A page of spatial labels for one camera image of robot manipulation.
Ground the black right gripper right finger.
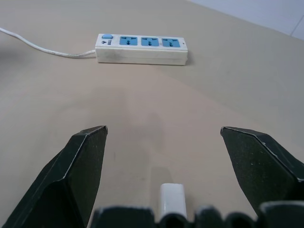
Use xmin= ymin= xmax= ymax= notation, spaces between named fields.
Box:
xmin=220 ymin=126 xmax=304 ymax=217

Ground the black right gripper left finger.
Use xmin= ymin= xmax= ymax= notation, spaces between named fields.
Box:
xmin=0 ymin=125 xmax=109 ymax=228

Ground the white plug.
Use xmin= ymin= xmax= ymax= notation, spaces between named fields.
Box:
xmin=159 ymin=182 xmax=188 ymax=219

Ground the white blue power strip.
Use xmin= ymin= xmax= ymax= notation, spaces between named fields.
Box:
xmin=95 ymin=33 xmax=189 ymax=66

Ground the white power cable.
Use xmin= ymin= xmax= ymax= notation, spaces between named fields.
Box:
xmin=0 ymin=27 xmax=96 ymax=59

